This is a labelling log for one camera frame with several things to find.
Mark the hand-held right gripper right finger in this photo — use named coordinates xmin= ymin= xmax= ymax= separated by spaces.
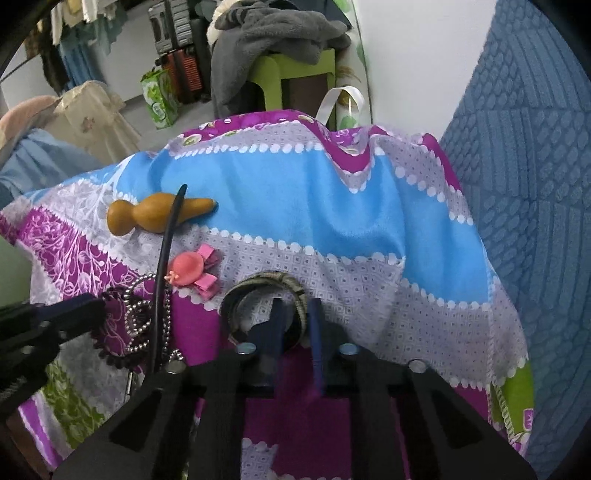
xmin=307 ymin=299 xmax=539 ymax=480

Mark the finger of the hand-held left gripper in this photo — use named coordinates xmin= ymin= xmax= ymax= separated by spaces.
xmin=0 ymin=295 xmax=108 ymax=343

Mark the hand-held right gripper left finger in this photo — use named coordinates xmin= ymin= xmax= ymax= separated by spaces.
xmin=51 ymin=298 xmax=287 ymax=480

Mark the dark beaded bracelet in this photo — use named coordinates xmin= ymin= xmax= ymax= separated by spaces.
xmin=91 ymin=285 xmax=160 ymax=369

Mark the silver bead chain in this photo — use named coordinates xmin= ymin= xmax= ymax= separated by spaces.
xmin=124 ymin=274 xmax=185 ymax=366

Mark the woven bangle bracelet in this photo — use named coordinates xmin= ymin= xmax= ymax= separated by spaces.
xmin=219 ymin=272 xmax=309 ymax=352

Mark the pink hair clip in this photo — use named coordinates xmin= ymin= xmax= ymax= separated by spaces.
xmin=165 ymin=244 xmax=219 ymax=303

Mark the wooden gourd ornament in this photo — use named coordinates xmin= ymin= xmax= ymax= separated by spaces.
xmin=107 ymin=194 xmax=218 ymax=236

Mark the printed blanket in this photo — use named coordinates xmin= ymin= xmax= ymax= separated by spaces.
xmin=0 ymin=110 xmax=536 ymax=480

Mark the light blue cloth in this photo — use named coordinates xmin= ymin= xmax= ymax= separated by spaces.
xmin=0 ymin=128 xmax=116 ymax=209

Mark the beige cloth cover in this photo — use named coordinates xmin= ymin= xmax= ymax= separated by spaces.
xmin=48 ymin=80 xmax=142 ymax=165

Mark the pink pillow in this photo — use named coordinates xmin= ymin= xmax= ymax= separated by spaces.
xmin=0 ymin=95 xmax=59 ymax=153

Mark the green gift bag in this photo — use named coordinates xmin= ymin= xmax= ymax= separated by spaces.
xmin=140 ymin=67 xmax=181 ymax=130

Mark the white ribbon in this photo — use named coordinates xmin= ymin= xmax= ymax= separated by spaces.
xmin=316 ymin=85 xmax=368 ymax=128

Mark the row of hanging clothes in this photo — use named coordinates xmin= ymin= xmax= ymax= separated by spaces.
xmin=23 ymin=0 xmax=131 ymax=95

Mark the green plastic stool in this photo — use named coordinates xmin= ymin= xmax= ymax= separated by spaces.
xmin=249 ymin=48 xmax=337 ymax=114

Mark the orange suitcase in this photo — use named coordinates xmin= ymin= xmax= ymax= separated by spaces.
xmin=161 ymin=48 xmax=206 ymax=105

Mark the blue quilted cover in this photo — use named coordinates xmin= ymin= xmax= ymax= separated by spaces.
xmin=438 ymin=0 xmax=591 ymax=472

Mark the grey fleece blanket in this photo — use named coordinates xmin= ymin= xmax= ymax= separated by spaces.
xmin=210 ymin=0 xmax=352 ymax=119

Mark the floral printed panel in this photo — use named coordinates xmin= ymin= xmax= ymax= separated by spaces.
xmin=335 ymin=0 xmax=373 ymax=133

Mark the cream cloth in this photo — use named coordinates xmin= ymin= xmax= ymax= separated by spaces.
xmin=205 ymin=18 xmax=227 ymax=48

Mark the black cable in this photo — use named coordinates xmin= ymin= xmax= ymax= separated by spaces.
xmin=143 ymin=184 xmax=189 ymax=385

